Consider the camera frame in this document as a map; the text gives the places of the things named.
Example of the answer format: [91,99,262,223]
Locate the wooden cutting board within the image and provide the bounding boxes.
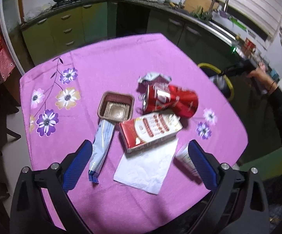
[184,0,212,12]

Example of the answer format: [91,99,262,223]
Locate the clear plastic water bottle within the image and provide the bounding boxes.
[209,74,229,91]

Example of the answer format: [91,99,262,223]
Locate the white snack wrapper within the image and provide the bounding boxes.
[138,72,172,86]

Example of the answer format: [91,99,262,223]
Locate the white supplement bottle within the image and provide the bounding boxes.
[175,144,200,178]

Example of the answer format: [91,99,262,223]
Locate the white paper napkin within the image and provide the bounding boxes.
[114,137,178,195]

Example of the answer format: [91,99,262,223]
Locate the steel kitchen faucet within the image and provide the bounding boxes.
[208,0,229,14]

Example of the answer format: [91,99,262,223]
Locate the brown plastic food tray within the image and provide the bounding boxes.
[97,91,135,123]

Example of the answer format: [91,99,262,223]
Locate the blue white tube wrapper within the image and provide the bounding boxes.
[88,119,115,184]

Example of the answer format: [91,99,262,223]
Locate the green plant by sink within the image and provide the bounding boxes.
[191,6,212,21]

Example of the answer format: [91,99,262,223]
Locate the red white carton box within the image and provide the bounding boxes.
[119,110,183,153]

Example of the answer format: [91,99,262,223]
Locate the yellow rimmed black trash bin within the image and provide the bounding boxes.
[198,63,235,101]

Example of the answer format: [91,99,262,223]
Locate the person's right hand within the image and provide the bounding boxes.
[247,67,278,95]

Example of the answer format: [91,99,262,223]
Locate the green lower cabinets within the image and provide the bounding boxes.
[22,2,108,65]

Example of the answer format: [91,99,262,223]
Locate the pink floral tablecloth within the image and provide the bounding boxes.
[20,34,248,233]

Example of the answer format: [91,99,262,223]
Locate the red cup on counter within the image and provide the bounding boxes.
[244,38,256,53]

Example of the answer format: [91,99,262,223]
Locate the red soda can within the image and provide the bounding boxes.
[139,83,199,118]

